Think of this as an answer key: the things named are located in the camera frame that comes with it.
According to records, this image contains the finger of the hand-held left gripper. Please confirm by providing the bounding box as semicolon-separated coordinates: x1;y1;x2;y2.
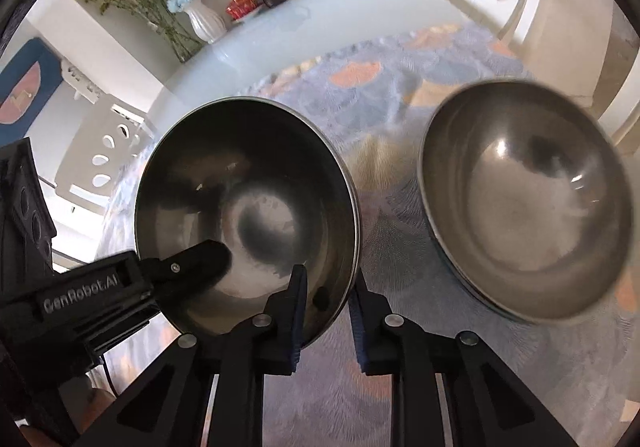
137;241;232;315

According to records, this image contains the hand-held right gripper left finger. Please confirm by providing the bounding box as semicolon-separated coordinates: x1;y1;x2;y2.
75;264;308;447

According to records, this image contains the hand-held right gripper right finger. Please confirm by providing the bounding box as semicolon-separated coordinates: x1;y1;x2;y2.
348;269;581;447

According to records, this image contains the pink steel bowl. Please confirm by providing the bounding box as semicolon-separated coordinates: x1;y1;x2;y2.
134;97;362;349

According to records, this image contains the blue steel bowl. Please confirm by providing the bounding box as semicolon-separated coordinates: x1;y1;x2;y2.
417;79;635;325

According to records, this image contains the green glass vase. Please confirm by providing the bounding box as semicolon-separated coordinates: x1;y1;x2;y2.
162;22;206;64

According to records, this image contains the white ornate rack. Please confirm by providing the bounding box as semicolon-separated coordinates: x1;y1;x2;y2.
60;56;108;102

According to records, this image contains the leaf pattern tablecloth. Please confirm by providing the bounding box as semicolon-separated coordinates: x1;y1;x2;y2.
100;22;640;447

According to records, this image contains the white ribbed vase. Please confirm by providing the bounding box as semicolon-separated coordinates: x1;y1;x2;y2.
184;0;228;45

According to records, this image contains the red teacup with saucer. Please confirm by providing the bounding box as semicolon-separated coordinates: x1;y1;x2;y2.
225;0;261;22

